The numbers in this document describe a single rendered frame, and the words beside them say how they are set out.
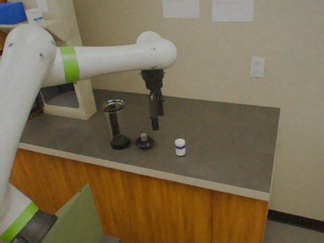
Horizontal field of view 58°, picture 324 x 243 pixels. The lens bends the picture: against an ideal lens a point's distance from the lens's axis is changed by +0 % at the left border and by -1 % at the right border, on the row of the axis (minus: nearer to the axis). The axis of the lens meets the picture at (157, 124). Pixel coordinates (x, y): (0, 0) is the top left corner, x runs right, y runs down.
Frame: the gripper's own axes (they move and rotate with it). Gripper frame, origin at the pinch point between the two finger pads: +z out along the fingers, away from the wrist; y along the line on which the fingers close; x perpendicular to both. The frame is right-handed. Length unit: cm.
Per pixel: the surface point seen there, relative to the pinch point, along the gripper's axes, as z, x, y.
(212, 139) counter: 16.0, 24.3, -7.4
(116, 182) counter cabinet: 31.6, -23.0, 10.0
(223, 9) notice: -36, 29, -51
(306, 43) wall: -19, 69, -43
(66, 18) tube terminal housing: -42, -47, -27
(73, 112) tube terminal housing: 11, -57, -25
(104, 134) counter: 15.4, -32.5, -8.6
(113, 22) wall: -30, -38, -65
